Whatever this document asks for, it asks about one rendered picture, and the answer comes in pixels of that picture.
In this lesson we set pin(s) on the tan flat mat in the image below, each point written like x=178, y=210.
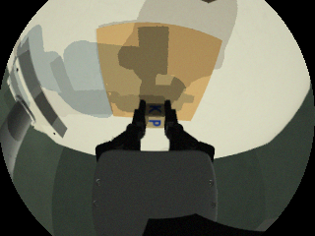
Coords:
x=155, y=62

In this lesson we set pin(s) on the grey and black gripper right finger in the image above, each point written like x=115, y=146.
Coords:
x=181, y=140

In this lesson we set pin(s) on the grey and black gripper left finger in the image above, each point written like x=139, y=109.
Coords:
x=130, y=139

